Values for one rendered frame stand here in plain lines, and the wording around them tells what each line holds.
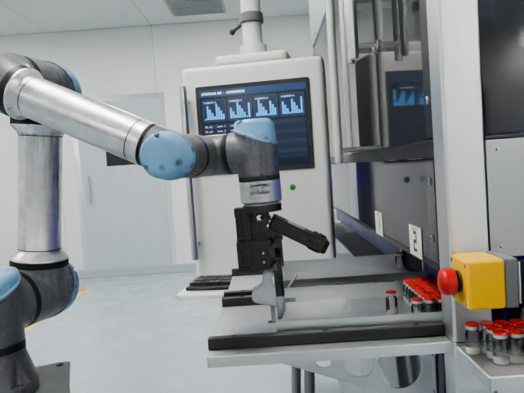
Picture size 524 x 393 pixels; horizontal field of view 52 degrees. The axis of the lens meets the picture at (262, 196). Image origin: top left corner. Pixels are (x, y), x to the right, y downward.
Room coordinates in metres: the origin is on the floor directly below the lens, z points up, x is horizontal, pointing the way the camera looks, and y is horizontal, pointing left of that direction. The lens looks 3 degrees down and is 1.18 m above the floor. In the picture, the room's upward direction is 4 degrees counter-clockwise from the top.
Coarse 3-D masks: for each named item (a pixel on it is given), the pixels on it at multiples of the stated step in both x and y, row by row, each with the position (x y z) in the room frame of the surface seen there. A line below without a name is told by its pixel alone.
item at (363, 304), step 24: (288, 288) 1.17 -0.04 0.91; (312, 288) 1.17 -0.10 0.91; (336, 288) 1.17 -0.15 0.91; (360, 288) 1.17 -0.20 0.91; (384, 288) 1.16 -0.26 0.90; (288, 312) 1.09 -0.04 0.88; (312, 312) 1.08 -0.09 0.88; (336, 312) 1.07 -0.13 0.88; (360, 312) 1.06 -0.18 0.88; (384, 312) 1.05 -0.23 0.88; (408, 312) 1.03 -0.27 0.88; (432, 312) 0.91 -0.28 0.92
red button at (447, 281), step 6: (444, 270) 0.78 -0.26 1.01; (450, 270) 0.78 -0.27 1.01; (438, 276) 0.79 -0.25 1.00; (444, 276) 0.78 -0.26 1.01; (450, 276) 0.77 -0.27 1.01; (456, 276) 0.77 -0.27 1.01; (438, 282) 0.79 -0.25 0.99; (444, 282) 0.77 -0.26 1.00; (450, 282) 0.77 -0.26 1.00; (456, 282) 0.77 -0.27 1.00; (444, 288) 0.77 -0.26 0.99; (450, 288) 0.77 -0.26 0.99; (456, 288) 0.77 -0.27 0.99; (444, 294) 0.78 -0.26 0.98; (450, 294) 0.78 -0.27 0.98
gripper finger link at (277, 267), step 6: (276, 252) 0.95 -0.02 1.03; (276, 258) 0.93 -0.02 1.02; (276, 264) 0.93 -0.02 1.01; (276, 270) 0.93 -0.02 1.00; (276, 276) 0.93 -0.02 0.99; (282, 276) 0.93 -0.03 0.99; (276, 282) 0.94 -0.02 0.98; (282, 282) 0.93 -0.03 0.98; (276, 288) 0.94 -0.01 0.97; (282, 288) 0.94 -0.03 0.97; (276, 294) 0.94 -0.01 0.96; (282, 294) 0.94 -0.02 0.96
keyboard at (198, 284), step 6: (204, 276) 1.81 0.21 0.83; (210, 276) 1.80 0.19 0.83; (216, 276) 1.79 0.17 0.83; (222, 276) 1.78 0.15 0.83; (228, 276) 1.78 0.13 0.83; (192, 282) 1.72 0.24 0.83; (198, 282) 1.71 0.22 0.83; (204, 282) 1.71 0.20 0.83; (210, 282) 1.71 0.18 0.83; (216, 282) 1.70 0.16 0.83; (222, 282) 1.70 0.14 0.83; (228, 282) 1.70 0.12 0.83; (186, 288) 1.71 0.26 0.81; (192, 288) 1.70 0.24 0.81; (198, 288) 1.70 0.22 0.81; (204, 288) 1.70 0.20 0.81; (210, 288) 1.69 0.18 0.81; (216, 288) 1.69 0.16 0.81; (222, 288) 1.69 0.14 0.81
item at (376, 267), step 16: (368, 256) 1.51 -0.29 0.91; (384, 256) 1.51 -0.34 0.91; (288, 272) 1.51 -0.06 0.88; (304, 272) 1.50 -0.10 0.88; (320, 272) 1.48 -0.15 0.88; (336, 272) 1.47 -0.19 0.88; (352, 272) 1.45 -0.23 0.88; (368, 272) 1.44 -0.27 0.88; (384, 272) 1.42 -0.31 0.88; (400, 272) 1.41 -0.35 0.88; (416, 272) 1.25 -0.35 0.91
